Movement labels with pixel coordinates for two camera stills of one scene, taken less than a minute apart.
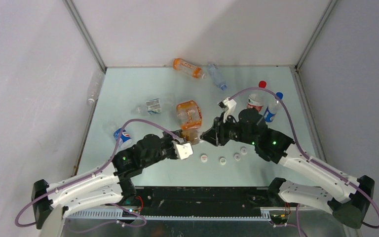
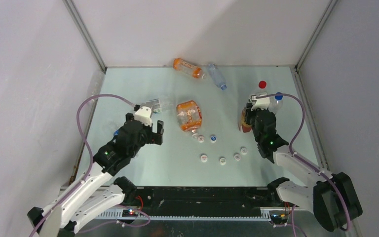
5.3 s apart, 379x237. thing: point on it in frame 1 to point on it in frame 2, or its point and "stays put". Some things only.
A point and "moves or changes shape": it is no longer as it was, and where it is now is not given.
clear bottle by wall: (96, 80) stays put
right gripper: (216, 134) to (249, 112)
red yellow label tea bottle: (190, 132) moves or changes shape
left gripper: (169, 138) to (153, 137)
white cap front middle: (222, 161) stays put
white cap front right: (237, 157) stays put
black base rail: (198, 201) stays put
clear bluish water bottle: (218, 78) stays put
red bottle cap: (262, 84) stays put
